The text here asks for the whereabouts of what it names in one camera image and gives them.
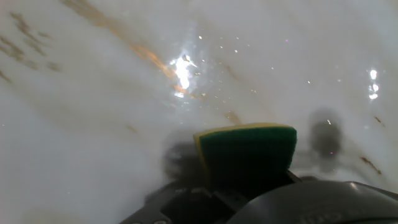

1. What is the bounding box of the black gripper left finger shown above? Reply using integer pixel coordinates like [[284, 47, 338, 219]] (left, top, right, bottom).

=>
[[119, 183, 250, 224]]

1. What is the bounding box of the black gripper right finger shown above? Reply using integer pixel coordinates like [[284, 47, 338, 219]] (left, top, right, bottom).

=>
[[284, 170, 302, 185]]

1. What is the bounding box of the green yellow sponge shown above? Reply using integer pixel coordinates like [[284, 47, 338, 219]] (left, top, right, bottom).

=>
[[193, 122, 298, 187]]

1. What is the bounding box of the marble pattern board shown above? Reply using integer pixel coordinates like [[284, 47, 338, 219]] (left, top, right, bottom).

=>
[[0, 0, 398, 224]]

